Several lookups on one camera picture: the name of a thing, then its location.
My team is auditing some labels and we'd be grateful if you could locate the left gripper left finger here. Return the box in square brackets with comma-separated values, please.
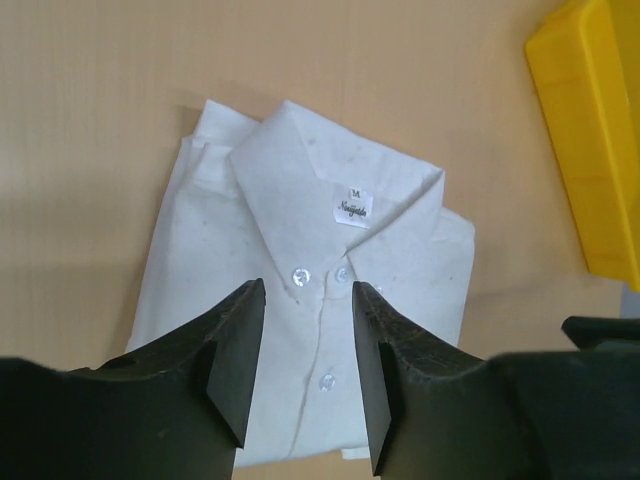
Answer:
[1, 279, 265, 479]

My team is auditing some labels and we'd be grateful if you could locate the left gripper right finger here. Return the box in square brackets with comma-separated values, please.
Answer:
[352, 282, 639, 479]

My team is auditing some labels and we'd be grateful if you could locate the white long sleeve shirt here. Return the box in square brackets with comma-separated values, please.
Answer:
[128, 101, 475, 467]

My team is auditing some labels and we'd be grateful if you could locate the yellow plastic bin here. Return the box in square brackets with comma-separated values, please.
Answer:
[525, 1, 639, 290]

